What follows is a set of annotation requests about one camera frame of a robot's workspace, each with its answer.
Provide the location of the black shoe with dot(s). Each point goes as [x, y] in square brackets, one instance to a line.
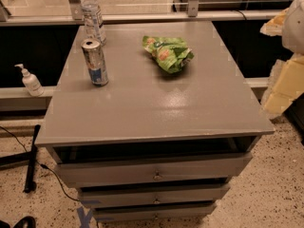
[26, 222]

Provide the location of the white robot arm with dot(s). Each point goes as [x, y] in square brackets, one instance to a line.
[293, 32]

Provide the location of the white pump dispenser bottle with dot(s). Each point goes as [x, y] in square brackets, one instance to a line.
[31, 82]

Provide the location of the top grey drawer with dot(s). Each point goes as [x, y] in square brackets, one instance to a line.
[111, 173]

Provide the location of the silver blue drink can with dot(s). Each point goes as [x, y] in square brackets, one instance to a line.
[95, 61]

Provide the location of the green rice chip bag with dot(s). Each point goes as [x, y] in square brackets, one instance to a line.
[170, 53]

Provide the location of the grey window rail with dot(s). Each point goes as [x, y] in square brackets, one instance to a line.
[213, 15]

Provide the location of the middle grey drawer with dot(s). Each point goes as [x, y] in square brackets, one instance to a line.
[200, 192]

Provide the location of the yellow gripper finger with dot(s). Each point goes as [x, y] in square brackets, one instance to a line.
[274, 26]
[285, 84]

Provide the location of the clear plastic water bottle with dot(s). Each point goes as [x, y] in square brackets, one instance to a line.
[94, 23]

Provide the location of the bottom grey drawer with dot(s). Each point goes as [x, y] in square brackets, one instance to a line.
[154, 211]

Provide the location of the grey drawer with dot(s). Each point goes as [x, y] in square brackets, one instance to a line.
[111, 173]
[200, 192]
[154, 211]

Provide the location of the grey drawer cabinet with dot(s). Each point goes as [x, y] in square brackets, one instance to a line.
[145, 113]

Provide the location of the black metal stand leg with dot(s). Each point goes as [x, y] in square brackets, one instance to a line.
[30, 184]

